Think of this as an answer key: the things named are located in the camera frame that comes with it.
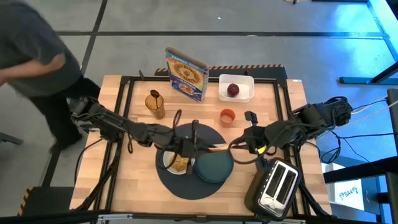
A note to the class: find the cereal flakes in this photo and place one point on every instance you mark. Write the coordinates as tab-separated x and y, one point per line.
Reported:
180	165

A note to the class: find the green plate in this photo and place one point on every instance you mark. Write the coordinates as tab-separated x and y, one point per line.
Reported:
214	166

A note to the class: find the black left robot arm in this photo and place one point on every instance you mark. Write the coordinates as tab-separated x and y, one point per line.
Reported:
109	121

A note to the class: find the grey chair base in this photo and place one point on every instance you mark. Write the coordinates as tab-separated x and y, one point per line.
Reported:
9	138

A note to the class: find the white bowl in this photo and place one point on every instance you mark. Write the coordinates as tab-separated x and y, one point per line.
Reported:
168	161

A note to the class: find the black and silver rail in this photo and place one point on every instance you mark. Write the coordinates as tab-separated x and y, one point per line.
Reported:
62	217

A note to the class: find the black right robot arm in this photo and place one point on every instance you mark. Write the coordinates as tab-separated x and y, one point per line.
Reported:
311	118

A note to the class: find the black desk frame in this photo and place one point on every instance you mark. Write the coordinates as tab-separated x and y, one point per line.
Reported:
357	80

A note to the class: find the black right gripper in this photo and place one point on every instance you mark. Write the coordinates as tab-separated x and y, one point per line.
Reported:
256	140

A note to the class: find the orange cup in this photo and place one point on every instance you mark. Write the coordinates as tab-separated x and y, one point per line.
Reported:
227	119

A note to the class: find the black furniture frame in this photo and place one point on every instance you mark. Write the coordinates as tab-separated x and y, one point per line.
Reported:
357	172

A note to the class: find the blue cereal box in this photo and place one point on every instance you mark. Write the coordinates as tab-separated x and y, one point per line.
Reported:
186	74

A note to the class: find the person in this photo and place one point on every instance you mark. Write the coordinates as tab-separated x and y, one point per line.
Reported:
31	46

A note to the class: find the black metal table frame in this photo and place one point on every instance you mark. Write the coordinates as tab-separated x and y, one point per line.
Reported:
149	78

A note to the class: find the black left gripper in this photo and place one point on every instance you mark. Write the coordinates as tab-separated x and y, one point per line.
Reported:
190	146

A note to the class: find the black and silver toaster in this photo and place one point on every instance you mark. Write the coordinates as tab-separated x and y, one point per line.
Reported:
264	202

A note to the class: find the dark red apple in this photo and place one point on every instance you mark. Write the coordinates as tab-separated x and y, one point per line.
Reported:
233	90

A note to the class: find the white labelled box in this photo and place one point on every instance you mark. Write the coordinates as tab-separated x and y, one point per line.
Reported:
348	194

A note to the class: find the black hazard-striped box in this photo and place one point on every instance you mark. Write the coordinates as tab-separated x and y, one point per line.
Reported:
49	200

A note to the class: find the spoon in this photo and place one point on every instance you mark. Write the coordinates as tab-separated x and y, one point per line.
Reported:
155	93

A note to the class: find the white plastic container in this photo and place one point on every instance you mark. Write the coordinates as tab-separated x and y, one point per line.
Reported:
245	90

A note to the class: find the dark round placemat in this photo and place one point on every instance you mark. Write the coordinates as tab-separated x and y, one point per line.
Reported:
186	189

